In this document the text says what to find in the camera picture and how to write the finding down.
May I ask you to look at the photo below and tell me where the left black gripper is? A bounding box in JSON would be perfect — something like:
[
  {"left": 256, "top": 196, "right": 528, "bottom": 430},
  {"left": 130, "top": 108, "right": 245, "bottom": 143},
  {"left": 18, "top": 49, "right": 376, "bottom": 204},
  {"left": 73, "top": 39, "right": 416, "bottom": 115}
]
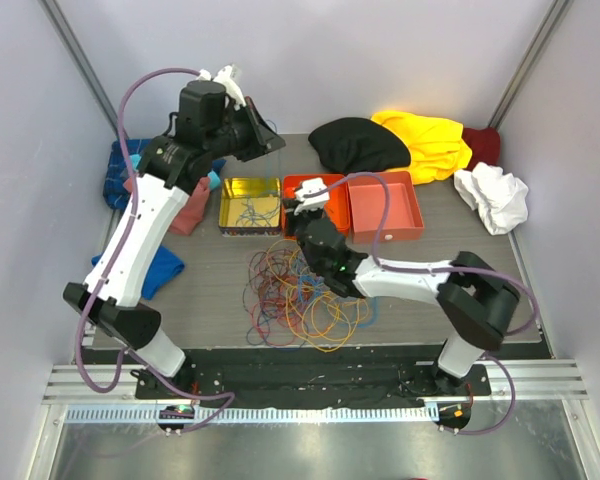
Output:
[{"left": 205, "top": 96, "right": 285, "bottom": 163}]

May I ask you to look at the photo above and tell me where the light blue wire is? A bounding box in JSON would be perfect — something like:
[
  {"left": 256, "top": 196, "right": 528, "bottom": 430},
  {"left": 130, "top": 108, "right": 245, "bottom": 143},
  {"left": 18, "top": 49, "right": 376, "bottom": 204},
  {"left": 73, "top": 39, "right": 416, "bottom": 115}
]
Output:
[{"left": 232, "top": 117, "right": 284, "bottom": 229}]

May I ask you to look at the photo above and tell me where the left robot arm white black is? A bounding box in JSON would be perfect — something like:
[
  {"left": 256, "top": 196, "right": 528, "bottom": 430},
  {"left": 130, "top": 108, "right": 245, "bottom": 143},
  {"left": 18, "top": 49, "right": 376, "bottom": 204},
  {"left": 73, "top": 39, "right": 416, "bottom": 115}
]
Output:
[{"left": 63, "top": 77, "right": 285, "bottom": 399}]

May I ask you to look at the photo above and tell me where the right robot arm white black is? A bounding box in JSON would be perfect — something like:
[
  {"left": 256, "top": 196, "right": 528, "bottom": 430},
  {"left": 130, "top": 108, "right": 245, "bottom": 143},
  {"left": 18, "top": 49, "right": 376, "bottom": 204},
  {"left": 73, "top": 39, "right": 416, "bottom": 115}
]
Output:
[{"left": 282, "top": 178, "right": 520, "bottom": 395}]

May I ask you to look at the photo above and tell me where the orange square tray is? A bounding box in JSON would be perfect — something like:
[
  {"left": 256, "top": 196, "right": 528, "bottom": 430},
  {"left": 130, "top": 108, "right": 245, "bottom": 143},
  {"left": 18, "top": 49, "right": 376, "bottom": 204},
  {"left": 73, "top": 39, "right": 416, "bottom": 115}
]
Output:
[{"left": 282, "top": 173, "right": 351, "bottom": 236}]

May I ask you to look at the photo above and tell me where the gold tin box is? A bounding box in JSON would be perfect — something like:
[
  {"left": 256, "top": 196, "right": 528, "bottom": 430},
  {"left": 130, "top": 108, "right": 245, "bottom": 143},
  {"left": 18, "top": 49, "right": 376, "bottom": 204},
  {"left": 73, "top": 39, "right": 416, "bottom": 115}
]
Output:
[{"left": 218, "top": 177, "right": 282, "bottom": 237}]

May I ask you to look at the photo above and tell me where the salmon pink square tray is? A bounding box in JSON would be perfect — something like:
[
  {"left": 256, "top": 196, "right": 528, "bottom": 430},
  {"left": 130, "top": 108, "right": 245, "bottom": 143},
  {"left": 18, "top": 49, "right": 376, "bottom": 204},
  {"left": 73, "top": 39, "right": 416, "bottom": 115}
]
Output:
[{"left": 346, "top": 170, "right": 426, "bottom": 245}]

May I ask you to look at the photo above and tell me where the salmon pink cloth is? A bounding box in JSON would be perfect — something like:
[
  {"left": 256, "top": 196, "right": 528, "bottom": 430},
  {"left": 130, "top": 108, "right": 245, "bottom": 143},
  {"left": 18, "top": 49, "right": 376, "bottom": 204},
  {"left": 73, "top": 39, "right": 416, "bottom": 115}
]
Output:
[{"left": 132, "top": 174, "right": 213, "bottom": 240}]

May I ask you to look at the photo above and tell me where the black cloth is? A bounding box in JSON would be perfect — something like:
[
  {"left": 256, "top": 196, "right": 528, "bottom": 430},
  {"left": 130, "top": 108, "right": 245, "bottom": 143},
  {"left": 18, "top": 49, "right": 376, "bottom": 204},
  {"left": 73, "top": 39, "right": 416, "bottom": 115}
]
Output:
[{"left": 308, "top": 117, "right": 411, "bottom": 175}]

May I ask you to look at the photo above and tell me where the cyan cloth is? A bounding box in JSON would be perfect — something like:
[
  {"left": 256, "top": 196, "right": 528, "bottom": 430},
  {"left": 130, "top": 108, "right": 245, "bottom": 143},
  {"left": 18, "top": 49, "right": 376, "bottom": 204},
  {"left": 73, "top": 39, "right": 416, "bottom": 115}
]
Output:
[{"left": 130, "top": 154, "right": 142, "bottom": 171}]

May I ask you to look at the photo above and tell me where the royal blue cloth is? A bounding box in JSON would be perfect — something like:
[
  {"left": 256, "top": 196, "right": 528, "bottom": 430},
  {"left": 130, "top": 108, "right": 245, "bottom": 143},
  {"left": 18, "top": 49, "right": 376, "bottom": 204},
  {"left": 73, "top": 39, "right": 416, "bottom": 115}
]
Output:
[{"left": 98, "top": 246, "right": 185, "bottom": 306}]

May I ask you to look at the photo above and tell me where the blue plaid cloth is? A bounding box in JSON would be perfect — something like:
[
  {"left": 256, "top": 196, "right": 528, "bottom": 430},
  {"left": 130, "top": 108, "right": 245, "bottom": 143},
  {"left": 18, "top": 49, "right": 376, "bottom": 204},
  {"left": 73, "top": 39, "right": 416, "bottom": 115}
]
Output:
[{"left": 103, "top": 139, "right": 151, "bottom": 211}]

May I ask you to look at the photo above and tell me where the yellow cloth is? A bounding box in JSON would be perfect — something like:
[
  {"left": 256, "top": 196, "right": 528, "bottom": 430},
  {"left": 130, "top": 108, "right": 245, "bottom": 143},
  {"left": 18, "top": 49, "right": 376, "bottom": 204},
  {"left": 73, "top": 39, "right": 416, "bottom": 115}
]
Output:
[{"left": 371, "top": 110, "right": 473, "bottom": 185}]

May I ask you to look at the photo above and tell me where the dark red cloth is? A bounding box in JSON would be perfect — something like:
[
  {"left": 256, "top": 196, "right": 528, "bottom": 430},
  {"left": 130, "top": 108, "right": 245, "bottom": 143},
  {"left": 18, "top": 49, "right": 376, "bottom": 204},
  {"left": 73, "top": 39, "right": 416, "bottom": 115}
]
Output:
[{"left": 462, "top": 127, "right": 501, "bottom": 171}]

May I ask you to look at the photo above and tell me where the white cloth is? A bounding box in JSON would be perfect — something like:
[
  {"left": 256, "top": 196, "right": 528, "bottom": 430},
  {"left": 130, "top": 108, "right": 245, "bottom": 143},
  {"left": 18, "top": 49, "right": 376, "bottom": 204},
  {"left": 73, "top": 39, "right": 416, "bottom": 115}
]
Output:
[{"left": 453, "top": 162, "right": 529, "bottom": 236}]

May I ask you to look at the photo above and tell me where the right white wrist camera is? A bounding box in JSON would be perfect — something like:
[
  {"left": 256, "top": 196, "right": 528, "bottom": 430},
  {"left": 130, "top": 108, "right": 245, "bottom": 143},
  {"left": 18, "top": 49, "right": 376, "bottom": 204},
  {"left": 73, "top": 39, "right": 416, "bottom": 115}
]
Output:
[{"left": 294, "top": 177, "right": 330, "bottom": 215}]

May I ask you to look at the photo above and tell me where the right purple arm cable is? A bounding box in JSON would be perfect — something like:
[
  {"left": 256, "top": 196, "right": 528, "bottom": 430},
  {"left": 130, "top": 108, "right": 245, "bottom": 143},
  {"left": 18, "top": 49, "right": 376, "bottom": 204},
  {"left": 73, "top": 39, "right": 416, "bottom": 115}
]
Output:
[{"left": 319, "top": 171, "right": 542, "bottom": 437}]

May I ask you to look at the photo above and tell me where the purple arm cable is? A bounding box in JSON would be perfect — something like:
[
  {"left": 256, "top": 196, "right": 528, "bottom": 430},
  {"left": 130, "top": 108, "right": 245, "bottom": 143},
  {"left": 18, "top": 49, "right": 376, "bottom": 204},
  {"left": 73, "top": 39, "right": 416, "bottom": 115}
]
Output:
[
  {"left": 74, "top": 67, "right": 237, "bottom": 434},
  {"left": 319, "top": 171, "right": 542, "bottom": 437}
]

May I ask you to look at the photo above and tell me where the red tangled wire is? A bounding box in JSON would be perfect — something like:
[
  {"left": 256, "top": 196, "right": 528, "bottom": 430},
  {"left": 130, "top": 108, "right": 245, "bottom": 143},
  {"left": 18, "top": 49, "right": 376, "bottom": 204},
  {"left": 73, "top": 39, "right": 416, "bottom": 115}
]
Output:
[{"left": 243, "top": 248, "right": 311, "bottom": 334}]

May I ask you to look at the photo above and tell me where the blue tangled wire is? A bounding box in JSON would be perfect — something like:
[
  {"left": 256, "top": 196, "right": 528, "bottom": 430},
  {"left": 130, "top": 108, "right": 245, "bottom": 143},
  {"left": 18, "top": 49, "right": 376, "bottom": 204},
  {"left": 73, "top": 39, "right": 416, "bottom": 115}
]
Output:
[{"left": 245, "top": 239, "right": 384, "bottom": 347}]

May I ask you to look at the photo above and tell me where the yellow tangled wire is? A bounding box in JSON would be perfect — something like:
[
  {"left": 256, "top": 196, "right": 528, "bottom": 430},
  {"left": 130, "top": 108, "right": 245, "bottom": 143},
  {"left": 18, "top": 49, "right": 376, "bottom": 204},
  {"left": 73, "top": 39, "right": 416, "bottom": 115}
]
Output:
[{"left": 265, "top": 237, "right": 372, "bottom": 353}]

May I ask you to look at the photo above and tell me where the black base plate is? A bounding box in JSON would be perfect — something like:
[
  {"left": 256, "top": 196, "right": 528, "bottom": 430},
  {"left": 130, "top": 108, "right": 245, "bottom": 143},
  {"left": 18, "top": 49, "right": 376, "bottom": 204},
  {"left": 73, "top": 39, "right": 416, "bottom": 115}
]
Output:
[{"left": 74, "top": 344, "right": 551, "bottom": 407}]

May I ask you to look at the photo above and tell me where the white slotted cable duct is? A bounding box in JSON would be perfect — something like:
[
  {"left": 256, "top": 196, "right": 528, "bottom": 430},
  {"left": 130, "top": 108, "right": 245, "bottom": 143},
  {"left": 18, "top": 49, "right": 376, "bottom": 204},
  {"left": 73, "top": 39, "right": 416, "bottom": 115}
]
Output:
[{"left": 65, "top": 403, "right": 439, "bottom": 424}]

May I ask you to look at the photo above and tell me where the left aluminium frame post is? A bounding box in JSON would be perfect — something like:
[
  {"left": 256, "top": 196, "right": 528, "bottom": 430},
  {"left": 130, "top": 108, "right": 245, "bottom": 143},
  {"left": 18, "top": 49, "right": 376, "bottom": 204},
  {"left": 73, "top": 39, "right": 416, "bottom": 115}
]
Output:
[{"left": 38, "top": 0, "right": 119, "bottom": 137}]

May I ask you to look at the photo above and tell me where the aluminium frame post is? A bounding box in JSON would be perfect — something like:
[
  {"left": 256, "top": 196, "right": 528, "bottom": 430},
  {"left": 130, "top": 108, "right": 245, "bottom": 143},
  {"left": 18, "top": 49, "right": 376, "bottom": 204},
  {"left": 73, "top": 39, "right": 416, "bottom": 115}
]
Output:
[
  {"left": 38, "top": 0, "right": 119, "bottom": 137},
  {"left": 488, "top": 0, "right": 573, "bottom": 130}
]

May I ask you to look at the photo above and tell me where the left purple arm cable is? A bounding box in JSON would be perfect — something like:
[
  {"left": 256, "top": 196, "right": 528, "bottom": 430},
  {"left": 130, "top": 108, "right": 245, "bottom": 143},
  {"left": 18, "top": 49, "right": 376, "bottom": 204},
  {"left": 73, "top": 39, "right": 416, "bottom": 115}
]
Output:
[{"left": 74, "top": 67, "right": 237, "bottom": 434}]

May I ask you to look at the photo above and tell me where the aluminium rail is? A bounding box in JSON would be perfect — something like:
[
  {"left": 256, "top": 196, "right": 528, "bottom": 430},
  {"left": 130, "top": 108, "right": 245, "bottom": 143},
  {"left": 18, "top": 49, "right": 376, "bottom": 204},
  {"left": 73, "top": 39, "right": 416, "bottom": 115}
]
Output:
[{"left": 42, "top": 358, "right": 589, "bottom": 405}]

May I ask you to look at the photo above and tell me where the right aluminium frame post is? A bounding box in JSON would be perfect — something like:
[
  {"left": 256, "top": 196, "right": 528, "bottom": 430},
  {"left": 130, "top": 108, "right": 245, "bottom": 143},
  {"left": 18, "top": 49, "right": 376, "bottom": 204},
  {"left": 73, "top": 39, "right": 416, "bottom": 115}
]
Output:
[{"left": 488, "top": 0, "right": 573, "bottom": 130}]

